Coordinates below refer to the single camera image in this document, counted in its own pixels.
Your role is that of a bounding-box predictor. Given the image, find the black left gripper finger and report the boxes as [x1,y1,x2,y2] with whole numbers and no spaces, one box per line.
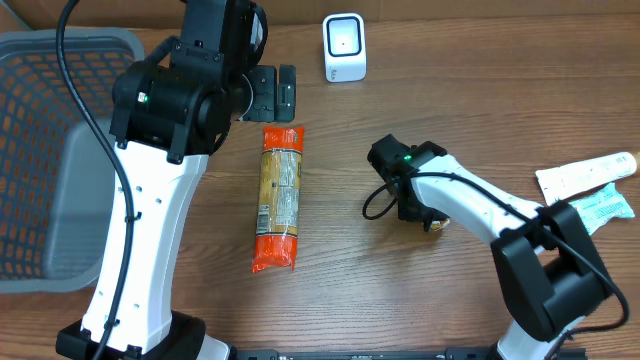
[275,94,296,123]
[278,64,296,95]

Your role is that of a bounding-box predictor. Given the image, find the orange noodle packet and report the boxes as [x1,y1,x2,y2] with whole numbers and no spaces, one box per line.
[252,126,305,273]

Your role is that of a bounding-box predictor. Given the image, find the white tube with gold cap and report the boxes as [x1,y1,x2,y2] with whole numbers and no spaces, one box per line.
[535,152,639,205]

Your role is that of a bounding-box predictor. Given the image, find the teal snack packet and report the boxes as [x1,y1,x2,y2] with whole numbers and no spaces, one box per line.
[570,182,635,235]

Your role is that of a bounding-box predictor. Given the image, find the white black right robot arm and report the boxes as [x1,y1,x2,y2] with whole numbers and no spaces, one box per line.
[368,136,621,359]

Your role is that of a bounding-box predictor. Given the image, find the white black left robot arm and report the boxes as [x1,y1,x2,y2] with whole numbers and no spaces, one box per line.
[56,0,296,360]

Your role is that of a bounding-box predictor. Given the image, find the white barcode scanner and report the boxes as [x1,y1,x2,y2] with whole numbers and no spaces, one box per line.
[322,12,367,83]

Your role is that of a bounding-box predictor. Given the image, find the dark grey plastic basket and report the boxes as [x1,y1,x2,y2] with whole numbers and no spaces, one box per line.
[1,30,115,294]

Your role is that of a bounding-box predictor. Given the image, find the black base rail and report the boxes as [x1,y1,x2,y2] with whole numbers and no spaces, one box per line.
[234,347,586,360]

